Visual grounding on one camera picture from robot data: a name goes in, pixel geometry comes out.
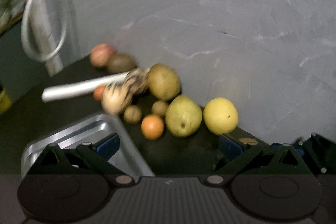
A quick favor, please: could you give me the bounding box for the yellow grapefruit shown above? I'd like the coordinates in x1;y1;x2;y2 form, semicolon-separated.
203;97;239;135

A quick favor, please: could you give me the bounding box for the small brown kiwi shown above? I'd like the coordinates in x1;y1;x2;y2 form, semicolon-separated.
123;105;142;124
151;100;169;117

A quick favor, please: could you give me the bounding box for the small orange tangerine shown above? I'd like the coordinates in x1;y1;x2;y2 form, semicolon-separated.
93;85;106;101

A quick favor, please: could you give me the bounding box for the striped pepino melon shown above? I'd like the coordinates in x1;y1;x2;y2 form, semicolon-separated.
124;68;150;94
101;83;132;114

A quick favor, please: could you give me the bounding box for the green-yellow pear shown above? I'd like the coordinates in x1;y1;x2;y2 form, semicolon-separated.
165;94;203;138

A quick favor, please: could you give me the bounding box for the brown-yellow mango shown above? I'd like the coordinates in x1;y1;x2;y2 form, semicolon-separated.
147;63;181;101

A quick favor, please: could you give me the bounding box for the silver metal tray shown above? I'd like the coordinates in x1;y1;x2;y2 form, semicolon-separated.
21;113;155;181

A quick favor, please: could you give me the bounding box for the white cylindrical tube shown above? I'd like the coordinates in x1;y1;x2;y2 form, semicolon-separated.
42;72;129;102

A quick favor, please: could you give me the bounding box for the yellow plastic canister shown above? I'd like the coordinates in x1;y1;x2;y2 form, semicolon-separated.
0;89;13;114

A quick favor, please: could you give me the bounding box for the red apple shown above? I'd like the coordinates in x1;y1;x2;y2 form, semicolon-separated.
89;44;116;68

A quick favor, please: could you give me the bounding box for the brown kiwi by wall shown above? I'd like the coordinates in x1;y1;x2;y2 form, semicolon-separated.
106;52;137;74

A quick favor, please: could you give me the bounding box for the white looped hose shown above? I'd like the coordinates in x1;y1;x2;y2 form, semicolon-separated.
20;0;68;63

